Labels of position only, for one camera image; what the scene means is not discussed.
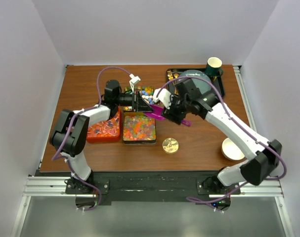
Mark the candy tin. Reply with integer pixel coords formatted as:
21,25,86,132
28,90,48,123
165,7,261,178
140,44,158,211
122,112,157,145
123,86,155,113

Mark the gold fork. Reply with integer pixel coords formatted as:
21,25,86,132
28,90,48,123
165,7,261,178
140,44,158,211
167,70,175,81

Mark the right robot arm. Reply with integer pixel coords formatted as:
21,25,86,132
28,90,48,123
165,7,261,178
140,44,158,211
153,76,283,194

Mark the orange candy box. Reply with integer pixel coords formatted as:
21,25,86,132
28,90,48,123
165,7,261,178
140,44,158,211
86,109,122,143

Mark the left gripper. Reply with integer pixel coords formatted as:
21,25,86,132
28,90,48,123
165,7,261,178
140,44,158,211
115,89,154,113

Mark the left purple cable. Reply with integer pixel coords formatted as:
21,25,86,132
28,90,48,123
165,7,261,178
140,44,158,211
51,66,134,212

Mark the white paper bowl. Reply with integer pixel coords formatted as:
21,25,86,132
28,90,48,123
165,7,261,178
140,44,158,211
221,138,245,161

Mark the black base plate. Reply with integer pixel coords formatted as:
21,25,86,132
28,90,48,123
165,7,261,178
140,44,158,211
65,171,241,208

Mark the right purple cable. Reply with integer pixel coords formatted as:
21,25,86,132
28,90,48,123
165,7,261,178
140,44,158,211
158,76,288,212

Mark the gold spoon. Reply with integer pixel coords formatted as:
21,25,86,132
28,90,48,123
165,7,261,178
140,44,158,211
173,73,179,79

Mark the blue ceramic plate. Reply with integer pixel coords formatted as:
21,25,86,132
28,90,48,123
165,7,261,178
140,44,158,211
175,70,211,99

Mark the dark green cup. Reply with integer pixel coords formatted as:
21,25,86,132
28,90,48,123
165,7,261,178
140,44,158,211
205,57,223,77

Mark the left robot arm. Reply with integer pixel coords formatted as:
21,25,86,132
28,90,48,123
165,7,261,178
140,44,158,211
49,76,153,194

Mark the purple cable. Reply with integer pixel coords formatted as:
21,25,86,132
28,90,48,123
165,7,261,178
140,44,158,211
51,66,134,212
158,76,288,212

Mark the purple plastic scoop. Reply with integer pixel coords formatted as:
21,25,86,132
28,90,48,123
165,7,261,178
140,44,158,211
143,104,192,127

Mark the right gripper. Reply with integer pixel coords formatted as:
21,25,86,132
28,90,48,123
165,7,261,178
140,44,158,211
161,91,191,125

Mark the gold jar lid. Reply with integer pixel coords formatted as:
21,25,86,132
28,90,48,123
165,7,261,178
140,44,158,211
162,138,179,154

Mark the aluminium frame rail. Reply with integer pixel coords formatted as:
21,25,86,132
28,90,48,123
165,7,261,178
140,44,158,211
23,176,284,197

